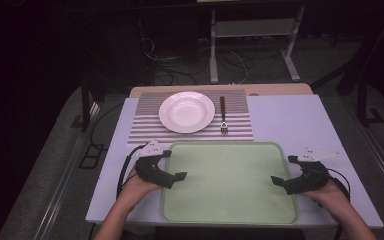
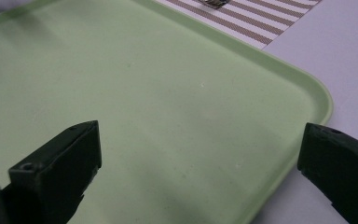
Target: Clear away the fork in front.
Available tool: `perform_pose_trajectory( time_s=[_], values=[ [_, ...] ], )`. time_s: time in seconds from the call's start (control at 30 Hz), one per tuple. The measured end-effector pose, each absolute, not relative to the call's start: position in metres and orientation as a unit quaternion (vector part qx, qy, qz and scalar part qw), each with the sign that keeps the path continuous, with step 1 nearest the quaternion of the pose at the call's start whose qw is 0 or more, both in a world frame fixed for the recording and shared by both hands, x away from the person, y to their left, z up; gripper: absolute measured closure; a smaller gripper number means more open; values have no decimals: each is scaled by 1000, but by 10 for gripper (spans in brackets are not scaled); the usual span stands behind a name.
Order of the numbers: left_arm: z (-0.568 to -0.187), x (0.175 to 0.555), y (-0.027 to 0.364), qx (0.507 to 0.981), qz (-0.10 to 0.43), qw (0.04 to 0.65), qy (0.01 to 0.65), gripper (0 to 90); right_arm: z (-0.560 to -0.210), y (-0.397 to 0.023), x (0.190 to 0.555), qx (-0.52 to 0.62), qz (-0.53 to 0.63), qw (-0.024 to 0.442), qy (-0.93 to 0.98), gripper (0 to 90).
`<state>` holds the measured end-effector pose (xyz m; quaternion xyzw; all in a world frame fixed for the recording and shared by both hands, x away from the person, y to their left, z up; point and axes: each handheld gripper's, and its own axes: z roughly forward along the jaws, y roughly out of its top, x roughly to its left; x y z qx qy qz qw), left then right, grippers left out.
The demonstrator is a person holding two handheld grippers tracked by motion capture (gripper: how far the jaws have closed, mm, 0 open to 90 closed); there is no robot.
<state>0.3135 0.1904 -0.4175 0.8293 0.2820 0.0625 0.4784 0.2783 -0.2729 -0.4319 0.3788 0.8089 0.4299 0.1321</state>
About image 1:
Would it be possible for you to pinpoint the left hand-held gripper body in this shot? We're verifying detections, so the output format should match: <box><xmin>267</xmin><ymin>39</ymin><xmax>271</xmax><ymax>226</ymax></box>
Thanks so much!
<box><xmin>134</xmin><ymin>140</ymin><xmax>177</xmax><ymax>190</ymax></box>

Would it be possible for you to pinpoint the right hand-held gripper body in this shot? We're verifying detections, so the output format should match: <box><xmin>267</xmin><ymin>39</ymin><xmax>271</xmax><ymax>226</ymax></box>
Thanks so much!
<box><xmin>283</xmin><ymin>146</ymin><xmax>343</xmax><ymax>196</ymax></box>

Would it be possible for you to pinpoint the person's left hand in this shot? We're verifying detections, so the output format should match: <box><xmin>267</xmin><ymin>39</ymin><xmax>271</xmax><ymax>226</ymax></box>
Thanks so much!
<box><xmin>121</xmin><ymin>165</ymin><xmax>163</xmax><ymax>205</ymax></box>

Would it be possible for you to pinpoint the person's right hand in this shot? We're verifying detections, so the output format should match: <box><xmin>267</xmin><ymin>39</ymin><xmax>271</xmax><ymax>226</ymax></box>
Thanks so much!
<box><xmin>300</xmin><ymin>179</ymin><xmax>352</xmax><ymax>218</ymax></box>

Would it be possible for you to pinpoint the striped placemat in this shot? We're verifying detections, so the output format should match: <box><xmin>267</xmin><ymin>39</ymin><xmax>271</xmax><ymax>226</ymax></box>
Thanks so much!
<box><xmin>126</xmin><ymin>88</ymin><xmax>255</xmax><ymax>148</ymax></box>

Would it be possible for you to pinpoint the pale lilac board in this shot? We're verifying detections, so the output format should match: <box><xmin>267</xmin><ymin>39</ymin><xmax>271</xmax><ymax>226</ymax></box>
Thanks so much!
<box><xmin>85</xmin><ymin>94</ymin><xmax>384</xmax><ymax>230</ymax></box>

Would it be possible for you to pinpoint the white round plate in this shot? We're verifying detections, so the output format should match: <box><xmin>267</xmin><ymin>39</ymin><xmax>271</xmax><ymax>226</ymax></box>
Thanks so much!
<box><xmin>158</xmin><ymin>91</ymin><xmax>216</xmax><ymax>135</ymax></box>

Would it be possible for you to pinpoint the light green tray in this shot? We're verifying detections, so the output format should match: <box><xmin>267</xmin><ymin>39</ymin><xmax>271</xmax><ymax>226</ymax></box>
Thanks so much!
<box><xmin>160</xmin><ymin>141</ymin><xmax>300</xmax><ymax>226</ymax></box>

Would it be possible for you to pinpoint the black stand leg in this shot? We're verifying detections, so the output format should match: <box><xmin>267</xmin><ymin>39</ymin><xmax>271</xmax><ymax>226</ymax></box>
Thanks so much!
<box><xmin>71</xmin><ymin>74</ymin><xmax>102</xmax><ymax>133</ymax></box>
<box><xmin>355</xmin><ymin>74</ymin><xmax>384</xmax><ymax>128</ymax></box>

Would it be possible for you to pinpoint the grey metal stand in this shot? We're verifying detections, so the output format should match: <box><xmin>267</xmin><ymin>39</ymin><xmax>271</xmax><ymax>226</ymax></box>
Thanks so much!
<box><xmin>209</xmin><ymin>5</ymin><xmax>306</xmax><ymax>85</ymax></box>

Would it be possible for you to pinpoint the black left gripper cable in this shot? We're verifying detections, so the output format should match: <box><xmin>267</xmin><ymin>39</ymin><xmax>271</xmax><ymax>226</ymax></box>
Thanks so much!
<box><xmin>115</xmin><ymin>144</ymin><xmax>148</xmax><ymax>200</ymax></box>

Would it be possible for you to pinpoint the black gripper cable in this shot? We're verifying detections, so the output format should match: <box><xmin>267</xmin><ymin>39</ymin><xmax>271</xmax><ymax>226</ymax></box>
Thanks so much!
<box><xmin>326</xmin><ymin>167</ymin><xmax>352</xmax><ymax>202</ymax></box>
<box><xmin>115</xmin><ymin>144</ymin><xmax>148</xmax><ymax>200</ymax></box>

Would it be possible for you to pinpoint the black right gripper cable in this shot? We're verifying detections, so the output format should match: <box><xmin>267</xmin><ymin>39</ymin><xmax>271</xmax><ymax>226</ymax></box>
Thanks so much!
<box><xmin>326</xmin><ymin>167</ymin><xmax>352</xmax><ymax>202</ymax></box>

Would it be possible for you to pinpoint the fork with dark handle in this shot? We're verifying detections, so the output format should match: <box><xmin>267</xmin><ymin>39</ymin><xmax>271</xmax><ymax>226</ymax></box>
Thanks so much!
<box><xmin>219</xmin><ymin>95</ymin><xmax>230</xmax><ymax>135</ymax></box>

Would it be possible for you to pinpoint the tangle of floor cables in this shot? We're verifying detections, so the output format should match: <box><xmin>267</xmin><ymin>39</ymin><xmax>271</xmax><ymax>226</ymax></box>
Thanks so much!
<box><xmin>141</xmin><ymin>36</ymin><xmax>258</xmax><ymax>86</ymax></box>

